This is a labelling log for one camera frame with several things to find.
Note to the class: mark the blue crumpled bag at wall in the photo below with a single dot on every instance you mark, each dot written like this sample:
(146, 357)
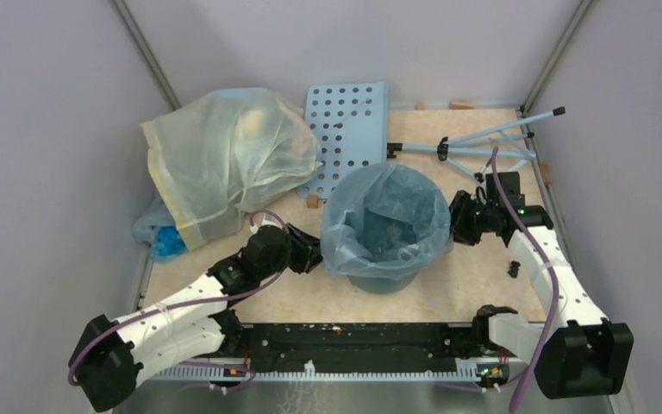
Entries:
(157, 228)

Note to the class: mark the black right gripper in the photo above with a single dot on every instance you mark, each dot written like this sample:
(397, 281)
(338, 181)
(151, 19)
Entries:
(462, 201)

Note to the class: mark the small black plastic part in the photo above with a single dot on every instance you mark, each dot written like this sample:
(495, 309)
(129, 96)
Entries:
(513, 270)

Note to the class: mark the large translucent yellowish bag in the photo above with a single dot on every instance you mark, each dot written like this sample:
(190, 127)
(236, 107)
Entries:
(228, 153)

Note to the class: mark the light blue metal stool frame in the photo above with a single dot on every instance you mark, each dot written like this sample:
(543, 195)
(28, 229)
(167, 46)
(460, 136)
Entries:
(481, 144)

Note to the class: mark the wooden block left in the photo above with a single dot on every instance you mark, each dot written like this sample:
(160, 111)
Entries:
(312, 202)

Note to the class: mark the light blue trash bag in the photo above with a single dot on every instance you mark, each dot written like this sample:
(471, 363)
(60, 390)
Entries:
(384, 222)

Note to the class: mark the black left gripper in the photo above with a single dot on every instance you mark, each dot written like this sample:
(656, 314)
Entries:
(309, 248)

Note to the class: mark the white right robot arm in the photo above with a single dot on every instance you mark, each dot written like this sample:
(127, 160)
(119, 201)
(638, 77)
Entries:
(579, 351)

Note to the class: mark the light blue cable comb strip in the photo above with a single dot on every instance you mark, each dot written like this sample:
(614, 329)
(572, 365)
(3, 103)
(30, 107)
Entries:
(465, 372)

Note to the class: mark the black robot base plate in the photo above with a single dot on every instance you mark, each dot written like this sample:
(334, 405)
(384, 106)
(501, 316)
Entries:
(358, 347)

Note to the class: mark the light blue perforated board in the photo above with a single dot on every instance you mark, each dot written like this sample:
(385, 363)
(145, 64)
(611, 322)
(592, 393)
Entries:
(351, 123)

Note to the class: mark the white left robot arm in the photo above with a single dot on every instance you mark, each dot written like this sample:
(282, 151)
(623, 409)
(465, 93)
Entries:
(114, 357)

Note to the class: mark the teal plastic trash bin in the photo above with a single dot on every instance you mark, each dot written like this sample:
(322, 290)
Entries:
(381, 285)

